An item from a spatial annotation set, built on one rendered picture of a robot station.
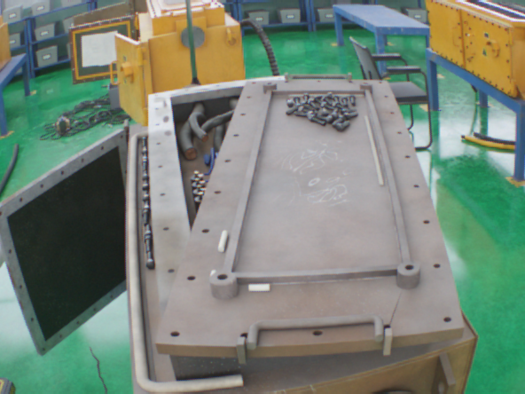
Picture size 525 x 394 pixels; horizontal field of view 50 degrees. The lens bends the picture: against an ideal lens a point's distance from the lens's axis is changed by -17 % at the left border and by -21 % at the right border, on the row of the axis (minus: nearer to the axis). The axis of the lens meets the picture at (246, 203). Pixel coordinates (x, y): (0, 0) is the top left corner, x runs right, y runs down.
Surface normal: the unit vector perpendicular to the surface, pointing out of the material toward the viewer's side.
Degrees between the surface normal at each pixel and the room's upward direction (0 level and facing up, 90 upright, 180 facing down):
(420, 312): 0
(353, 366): 0
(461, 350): 90
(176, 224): 0
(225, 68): 90
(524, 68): 90
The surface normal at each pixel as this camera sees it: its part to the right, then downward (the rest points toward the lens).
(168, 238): -0.09, -0.89
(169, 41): 0.18, 0.42
